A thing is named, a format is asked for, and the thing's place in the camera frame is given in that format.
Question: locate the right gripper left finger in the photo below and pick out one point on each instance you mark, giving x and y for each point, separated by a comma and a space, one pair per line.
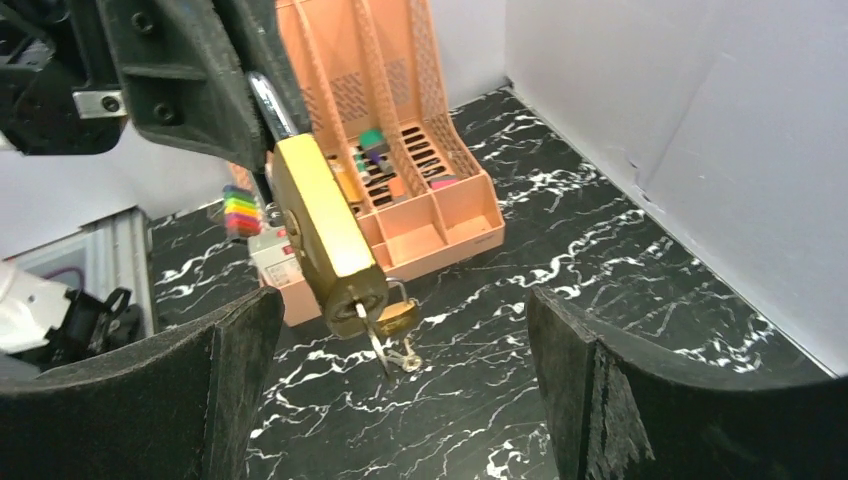
178, 405

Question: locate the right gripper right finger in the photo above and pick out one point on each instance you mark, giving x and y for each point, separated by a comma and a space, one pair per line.
621, 407

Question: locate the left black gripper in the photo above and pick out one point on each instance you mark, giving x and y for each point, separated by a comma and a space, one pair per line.
180, 73

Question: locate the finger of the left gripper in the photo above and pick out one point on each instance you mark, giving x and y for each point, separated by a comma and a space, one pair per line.
253, 30

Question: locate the medium brass padlock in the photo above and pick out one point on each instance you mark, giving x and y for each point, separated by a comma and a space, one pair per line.
336, 261

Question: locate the small brass padlock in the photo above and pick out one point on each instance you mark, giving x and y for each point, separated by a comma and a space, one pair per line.
399, 318

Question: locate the orange plastic desk organizer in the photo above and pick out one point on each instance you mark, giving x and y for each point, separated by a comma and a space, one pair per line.
370, 77

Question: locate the coloured marker set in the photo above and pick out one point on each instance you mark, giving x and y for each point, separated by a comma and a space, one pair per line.
241, 214

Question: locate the white staple box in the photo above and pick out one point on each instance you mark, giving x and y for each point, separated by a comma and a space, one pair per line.
274, 257

